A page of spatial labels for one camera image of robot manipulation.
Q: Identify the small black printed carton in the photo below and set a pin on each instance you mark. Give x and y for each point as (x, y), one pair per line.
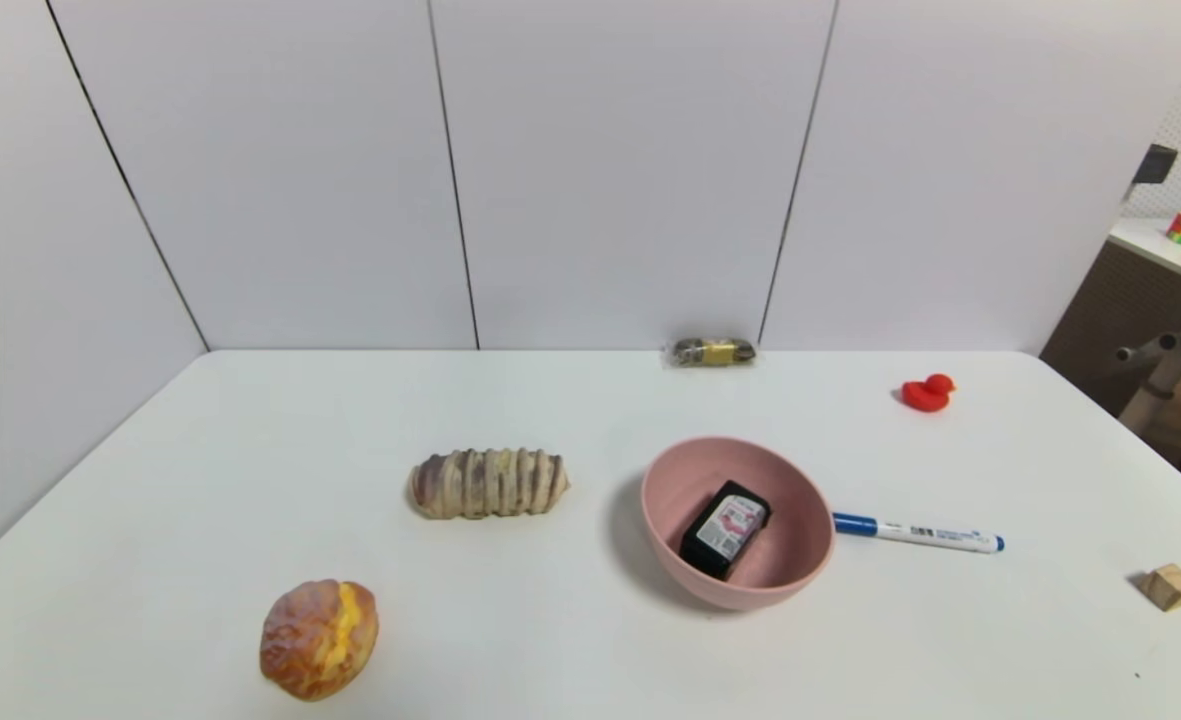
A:
(726, 528)

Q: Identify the round bun with yellow cream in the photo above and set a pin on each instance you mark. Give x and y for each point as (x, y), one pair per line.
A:
(315, 640)

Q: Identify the white background desk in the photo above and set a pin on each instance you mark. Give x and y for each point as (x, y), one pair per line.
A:
(1175, 250)

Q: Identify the wrapped snack packet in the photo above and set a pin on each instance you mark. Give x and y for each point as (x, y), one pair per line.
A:
(715, 352)

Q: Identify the red rubber duck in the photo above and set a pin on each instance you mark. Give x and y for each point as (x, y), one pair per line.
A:
(926, 395)

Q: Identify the white marker with blue cap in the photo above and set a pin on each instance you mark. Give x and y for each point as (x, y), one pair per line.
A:
(925, 533)

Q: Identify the small wooden cube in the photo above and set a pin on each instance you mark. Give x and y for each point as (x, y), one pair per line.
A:
(1172, 587)

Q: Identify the pink bowl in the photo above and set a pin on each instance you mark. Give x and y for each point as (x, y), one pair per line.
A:
(790, 560)

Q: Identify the black device on stand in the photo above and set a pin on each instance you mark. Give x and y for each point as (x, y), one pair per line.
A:
(1154, 163)

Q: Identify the long striped bread roll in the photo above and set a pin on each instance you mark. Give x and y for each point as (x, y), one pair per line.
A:
(488, 484)

